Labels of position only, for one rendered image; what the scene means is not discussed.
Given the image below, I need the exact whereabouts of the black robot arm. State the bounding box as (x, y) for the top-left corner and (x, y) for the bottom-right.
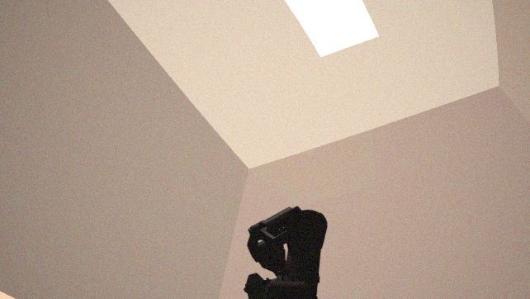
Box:
(244, 206), (328, 299)

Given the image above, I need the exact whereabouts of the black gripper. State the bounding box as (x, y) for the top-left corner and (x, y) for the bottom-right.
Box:
(263, 263), (320, 299)

